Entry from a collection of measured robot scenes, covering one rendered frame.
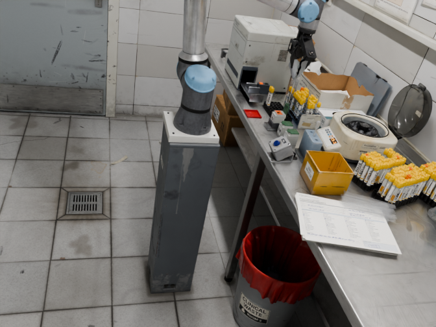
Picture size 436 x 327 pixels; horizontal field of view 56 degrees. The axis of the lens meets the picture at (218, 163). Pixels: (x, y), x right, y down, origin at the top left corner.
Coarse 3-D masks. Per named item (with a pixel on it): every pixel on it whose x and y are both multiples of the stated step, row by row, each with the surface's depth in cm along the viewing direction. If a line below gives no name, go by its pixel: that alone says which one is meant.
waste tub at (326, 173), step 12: (312, 156) 148; (324, 156) 149; (336, 156) 150; (312, 168) 141; (324, 168) 152; (336, 168) 150; (348, 168) 142; (312, 180) 141; (324, 180) 138; (336, 180) 139; (348, 180) 140; (312, 192) 141; (324, 192) 142; (336, 192) 142
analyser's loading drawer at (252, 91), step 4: (244, 80) 208; (244, 84) 203; (248, 84) 198; (252, 84) 199; (256, 84) 199; (244, 88) 199; (248, 88) 194; (252, 88) 195; (256, 88) 195; (248, 92) 195; (252, 92) 196; (256, 92) 196; (248, 96) 193; (252, 96) 191; (256, 96) 191; (260, 96) 192; (252, 100) 192; (256, 100) 193; (260, 100) 193
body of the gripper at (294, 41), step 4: (300, 28) 162; (300, 32) 166; (304, 32) 161; (308, 32) 161; (312, 32) 161; (292, 40) 168; (296, 40) 168; (292, 44) 168; (296, 44) 165; (288, 48) 172; (292, 48) 169; (296, 48) 165; (300, 48) 164; (292, 52) 169; (296, 52) 165; (300, 52) 165; (300, 56) 167
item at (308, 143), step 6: (306, 132) 159; (312, 132) 159; (306, 138) 158; (312, 138) 155; (318, 138) 156; (300, 144) 163; (306, 144) 158; (312, 144) 153; (318, 144) 153; (300, 150) 163; (306, 150) 157; (312, 150) 154; (318, 150) 155; (300, 156) 160
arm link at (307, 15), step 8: (264, 0) 137; (272, 0) 137; (280, 0) 138; (288, 0) 138; (296, 0) 139; (304, 0) 141; (312, 0) 141; (280, 8) 141; (288, 8) 140; (296, 8) 141; (304, 8) 139; (312, 8) 140; (296, 16) 144; (304, 16) 141; (312, 16) 142
